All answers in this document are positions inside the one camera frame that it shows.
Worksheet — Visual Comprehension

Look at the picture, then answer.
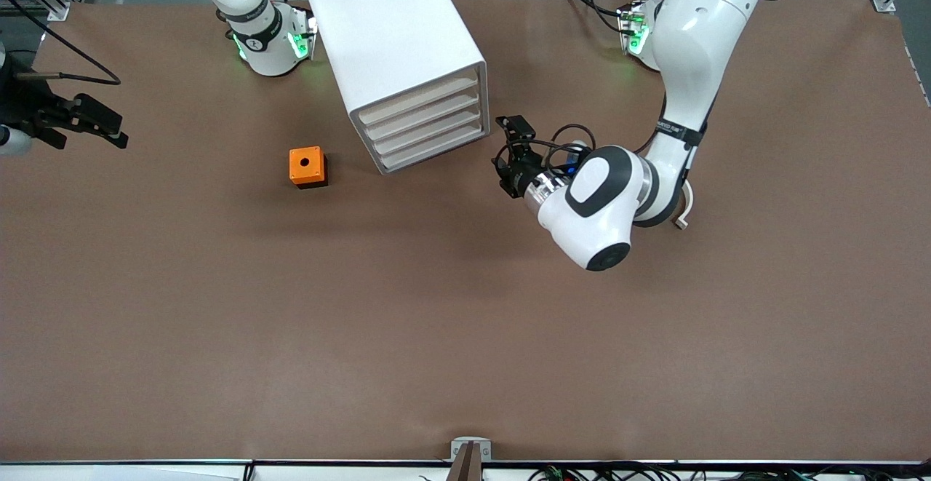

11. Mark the white plastic tray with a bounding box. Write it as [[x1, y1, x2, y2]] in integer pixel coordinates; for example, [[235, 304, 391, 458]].
[[376, 124, 487, 172]]

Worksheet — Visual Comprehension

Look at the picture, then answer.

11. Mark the white curved plastic clamp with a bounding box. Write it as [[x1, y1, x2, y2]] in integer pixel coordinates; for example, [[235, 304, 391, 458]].
[[672, 179, 695, 231]]

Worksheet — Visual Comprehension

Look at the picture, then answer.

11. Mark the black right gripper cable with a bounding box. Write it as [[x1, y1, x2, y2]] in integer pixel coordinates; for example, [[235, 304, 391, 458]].
[[0, 0, 121, 87]]

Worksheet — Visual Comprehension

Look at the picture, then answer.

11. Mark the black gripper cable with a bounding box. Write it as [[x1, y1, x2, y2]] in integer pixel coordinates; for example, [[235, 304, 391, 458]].
[[540, 122, 596, 170], [0, 0, 121, 87]]

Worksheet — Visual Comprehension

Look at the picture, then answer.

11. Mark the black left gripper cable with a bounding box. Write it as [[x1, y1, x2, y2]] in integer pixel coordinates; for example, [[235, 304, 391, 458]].
[[540, 122, 596, 170]]

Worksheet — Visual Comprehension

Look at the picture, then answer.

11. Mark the black left arm base cable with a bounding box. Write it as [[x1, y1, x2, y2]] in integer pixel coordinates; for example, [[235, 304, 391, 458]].
[[560, 0, 628, 35]]

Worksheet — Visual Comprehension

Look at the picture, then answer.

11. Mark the orange button enclosure box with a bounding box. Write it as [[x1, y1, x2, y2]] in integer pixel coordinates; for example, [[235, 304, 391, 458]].
[[289, 146, 329, 189]]

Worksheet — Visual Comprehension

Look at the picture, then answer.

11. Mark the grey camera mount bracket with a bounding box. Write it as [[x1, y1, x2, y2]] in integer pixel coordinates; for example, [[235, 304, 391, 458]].
[[449, 436, 492, 481]]

